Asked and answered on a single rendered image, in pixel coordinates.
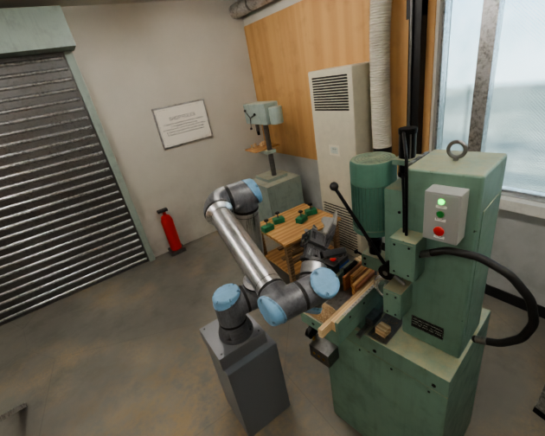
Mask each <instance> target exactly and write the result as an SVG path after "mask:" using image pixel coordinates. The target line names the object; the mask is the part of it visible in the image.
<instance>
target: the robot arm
mask: <svg viewBox="0 0 545 436"><path fill-rule="evenodd" d="M261 202H262V194H261V192H260V188H259V186H258V185H257V183H256V182H255V181H254V180H253V179H251V178H248V179H245V180H241V181H239V182H236V183H230V184H228V185H225V186H221V187H219V188H218V189H215V190H214V191H213V192H212V193H211V194H210V195H209V196H208V198H207V200H206V202H205V203H204V207H203V213H204V217H205V219H206V220H207V222H208V223H209V224H210V225H212V226H215V228H216V229H217V231H218V232H219V234H220V236H221V237H222V239H223V240H224V242H225V243H226V245H227V246H228V249H229V250H230V252H231V253H232V255H233V256H234V258H235V259H236V261H237V263H238V264H239V266H240V268H241V270H242V271H243V272H244V274H245V276H244V278H243V284H242V285H239V286H237V285H236V284H225V285H223V286H222V287H219V288H218V289H217V290H216V291H215V293H214V295H213V297H212V300H213V306H214V308H215V313H216V316H217V319H218V322H219V325H220V326H219V337H220V339H221V341H222V342H223V343H225V344H227V345H236V344H240V343H243V342H245V341H246V340H247V339H248V338H249V337H250V336H251V335H252V333H253V323H252V321H251V319H250V318H249V317H248V316H247V313H249V312H251V311H254V310H256V309H258V308H259V309H260V312H261V314H262V315H263V318H264V319H265V320H266V321H267V322H268V323H269V324H270V325H271V326H278V325H280V324H284V323H286V321H288V320H290V319H292V318H294V317H296V316H297V315H299V314H301V313H303V312H305V313H310V314H320V313H321V311H322V309H323V308H322V305H323V303H325V302H326V301H328V300H329V299H330V298H334V297H335V296H336V295H337V293H338V291H339V288H340V282H339V278H338V277H337V275H336V274H335V273H334V272H333V271H332V270H330V269H329V268H327V266H326V265H325V264H324V263H325V262H324V260H327V259H330V258H335V257H342V256H343V255H344V254H346V253H347V251H346V248H345V247H337V248H335V249H331V250H327V249H328V247H329V245H330V242H331V240H332V238H333V236H334V234H335V231H336V227H337V211H335V213H334V215H333V217H326V216H324V217H322V219H321V222H322V223H323V224H324V228H323V233H324V234H325V235H324V234H321V233H320V232H319V231H317V227H316V226H315V225H313V226H312V229H306V228H305V229H304V231H305V233H304V234H302V238H301V243H300V246H301V247H303V248H304V252H303V255H302V256H300V260H302V261H303V262H302V264H301V269H300V274H299V279H298V280H296V281H294V282H292V283H290V284H288V285H287V284H286V283H285V282H284V280H283V279H281V278H280V276H279V275H278V274H277V273H276V272H275V270H274V269H273V267H272V266H271V264H270V263H269V262H268V260H267V259H266V257H265V255H264V248H263V241H262V235H261V229H260V217H259V205H258V203H261Z"/></svg>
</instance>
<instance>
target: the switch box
mask: <svg viewBox="0 0 545 436"><path fill-rule="evenodd" d="M469 194H470V190H469V189H465V188H458V187H452V186H445V185H438V184H433V185H432V186H431V187H429V188H428V189H427V190H426V191H425V203H424V221H423V237H425V238H428V239H431V240H437V241H441V242H445V243H448V244H451V245H454V246H457V245H458V244H459V243H460V242H461V240H462V239H463V238H464V237H465V223H466V216H467V209H468V201H469ZM440 198H443V199H444V200H445V201H446V203H445V204H444V205H440V204H438V199H440ZM436 205H440V206H445V207H447V209H442V208H436ZM439 210H442V211H444V212H445V217H444V218H440V219H443V220H446V222H442V221H435V218H439V217H438V216H437V215H436V212H437V211H439ZM435 227H441V228H443V229H444V231H445V232H444V234H443V235H441V236H442V237H445V238H444V239H443V240H442V239H439V238H435V237H433V235H434V234H435V233H434V232H433V229H434V228H435ZM435 235H436V234H435Z"/></svg>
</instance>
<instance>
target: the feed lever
mask: <svg viewBox="0 0 545 436"><path fill-rule="evenodd" d="M330 189H331V190H333V191H336V193H337V195H338V197H339V198H340V200H341V201H342V203H343V205H344V206H345V208H346V209H347V210H348V212H349V214H350V215H351V217H352V218H353V220H354V221H355V223H356V225H357V226H358V227H359V228H360V230H361V232H362V234H363V235H364V237H365V238H366V240H367V241H368V243H369V244H370V246H371V247H372V249H373V250H374V252H375V254H376V255H377V257H378V258H379V260H380V261H381V263H382V265H381V266H380V267H379V269H378V272H379V274H380V275H381V276H382V277H383V278H384V279H387V280H391V279H392V278H395V279H396V280H397V281H398V282H399V283H400V284H402V285H405V284H406V282H405V281H403V280H402V279H401V278H400V277H399V276H397V275H394V274H392V273H390V272H389V260H387V261H385V260H384V259H383V258H382V256H381V254H380V253H379V251H378V250H377V248H376V247H375V245H374V243H373V242H372V240H371V239H370V238H369V236H368V234H367V233H366V231H365V230H364V228H363V227H362V225H361V223H360V222H359V221H358V220H357V218H356V216H355V214H354V213H353V211H352V210H351V208H350V207H349V205H348V203H347V202H346V201H345V200H344V198H343V196H342V194H341V193H340V191H339V190H338V183H336V182H333V183H331V184H330Z"/></svg>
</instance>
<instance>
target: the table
mask: <svg viewBox="0 0 545 436"><path fill-rule="evenodd" d="M352 296H353V295H352V288H351V287H350V288H349V289H348V290H347V291H344V290H343V284H341V285H340V288H339V291H338V293H337V295H336V296H335V297H334V298H330V299H329V300H328V301H326V302H325V303H326V304H327V305H330V306H331V307H333V308H334V309H335V310H336V311H337V310H338V309H339V308H340V307H341V306H342V305H343V304H345V303H346V302H347V301H348V300H349V299H350V298H351V297H352ZM382 299H383V297H381V296H380V295H379V294H377V295H376V296H375V297H374V298H373V299H372V300H371V301H370V302H369V303H368V304H367V305H366V306H365V307H364V308H363V309H362V310H361V311H360V312H359V313H358V314H357V315H356V316H355V317H354V318H353V319H352V320H351V322H350V323H349V324H348V325H347V326H346V327H345V328H344V329H343V330H342V331H341V332H340V333H339V334H338V333H336V332H335V331H333V330H331V331H330V332H329V333H328V334H327V335H326V336H327V337H328V338H330V339H331V340H333V341H335V342H336V343H339V344H340V343H341V342H342V341H343V340H344V339H345V338H346V337H347V336H348V335H349V334H350V333H351V332H352V330H353V329H354V328H355V327H356V326H357V325H358V324H359V323H360V322H361V321H362V320H363V319H364V318H365V317H366V316H367V315H368V314H369V313H370V312H371V311H372V310H373V309H374V308H375V307H376V306H377V305H378V304H379V303H380V302H381V301H382ZM301 319H302V321H303V322H304V323H306V324H308V325H310V327H312V328H314V329H315V330H317V329H318V328H319V327H320V326H321V325H322V324H323V323H322V322H320V321H319V320H317V319H315V318H314V317H312V316H310V315H309V314H307V313H305V312H303V313H301ZM317 331H318V330H317Z"/></svg>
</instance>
